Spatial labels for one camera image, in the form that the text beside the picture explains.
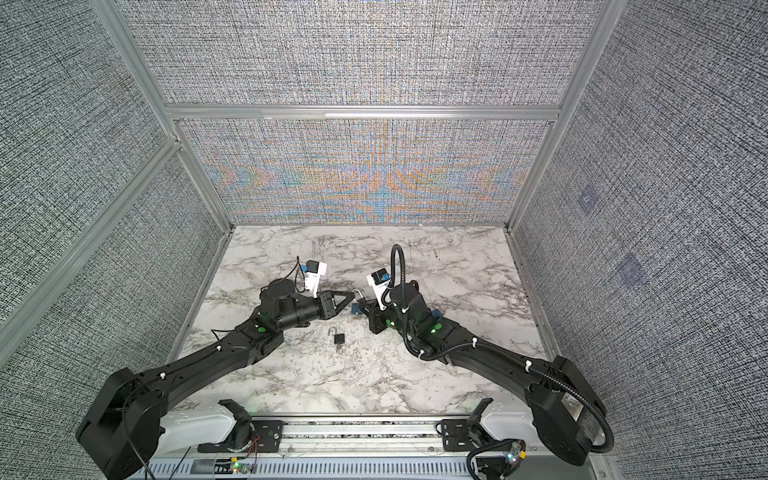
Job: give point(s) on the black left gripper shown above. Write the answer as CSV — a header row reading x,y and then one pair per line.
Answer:
x,y
327,303

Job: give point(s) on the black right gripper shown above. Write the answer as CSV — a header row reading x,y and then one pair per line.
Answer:
x,y
375,316

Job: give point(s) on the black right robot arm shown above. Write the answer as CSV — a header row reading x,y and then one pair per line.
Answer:
x,y
569,417

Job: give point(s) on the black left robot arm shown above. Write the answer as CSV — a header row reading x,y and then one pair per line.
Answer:
x,y
122,428

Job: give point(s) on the black padlock with key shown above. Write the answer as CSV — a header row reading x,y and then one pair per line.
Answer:
x,y
338,338

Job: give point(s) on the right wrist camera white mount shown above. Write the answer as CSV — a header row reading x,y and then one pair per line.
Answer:
x,y
381,283

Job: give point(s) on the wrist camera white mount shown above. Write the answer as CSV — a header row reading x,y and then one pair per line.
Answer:
x,y
313,271
381,283

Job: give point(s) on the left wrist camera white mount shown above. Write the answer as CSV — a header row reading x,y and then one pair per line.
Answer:
x,y
313,271

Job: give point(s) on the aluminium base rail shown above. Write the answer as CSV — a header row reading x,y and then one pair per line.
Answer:
x,y
362,447

